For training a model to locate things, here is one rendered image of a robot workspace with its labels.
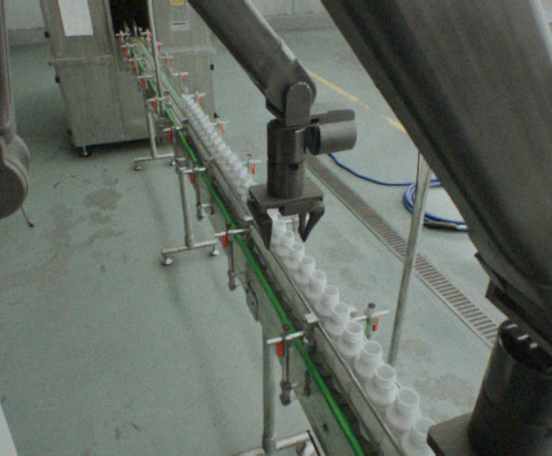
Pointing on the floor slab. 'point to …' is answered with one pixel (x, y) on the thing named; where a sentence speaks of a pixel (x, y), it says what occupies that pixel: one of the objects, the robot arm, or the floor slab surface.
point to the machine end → (74, 63)
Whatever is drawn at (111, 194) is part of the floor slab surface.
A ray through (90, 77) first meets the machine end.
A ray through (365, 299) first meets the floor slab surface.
